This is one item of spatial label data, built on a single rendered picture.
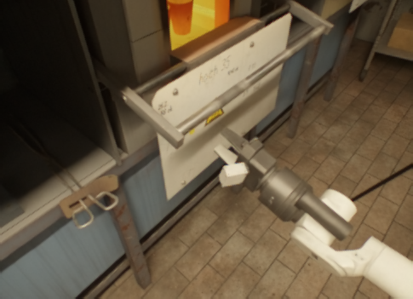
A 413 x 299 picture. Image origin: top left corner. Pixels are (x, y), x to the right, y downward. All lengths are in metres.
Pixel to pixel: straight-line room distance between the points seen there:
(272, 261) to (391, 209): 0.78
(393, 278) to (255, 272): 1.14
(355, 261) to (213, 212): 1.31
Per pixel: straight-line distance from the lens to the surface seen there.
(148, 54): 0.83
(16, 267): 1.10
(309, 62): 1.95
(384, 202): 2.14
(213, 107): 0.70
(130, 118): 0.89
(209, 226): 1.78
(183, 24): 1.06
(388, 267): 0.60
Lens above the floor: 1.53
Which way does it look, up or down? 44 degrees down
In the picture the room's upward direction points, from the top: straight up
